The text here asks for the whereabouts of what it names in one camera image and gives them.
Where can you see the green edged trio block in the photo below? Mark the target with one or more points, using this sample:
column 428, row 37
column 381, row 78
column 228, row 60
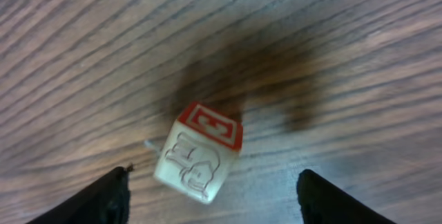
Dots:
column 199, row 152

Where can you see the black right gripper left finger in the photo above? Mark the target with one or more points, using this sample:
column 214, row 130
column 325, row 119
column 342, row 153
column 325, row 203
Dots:
column 105, row 201

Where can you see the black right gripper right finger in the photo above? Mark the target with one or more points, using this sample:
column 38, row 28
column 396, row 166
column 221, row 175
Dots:
column 321, row 202

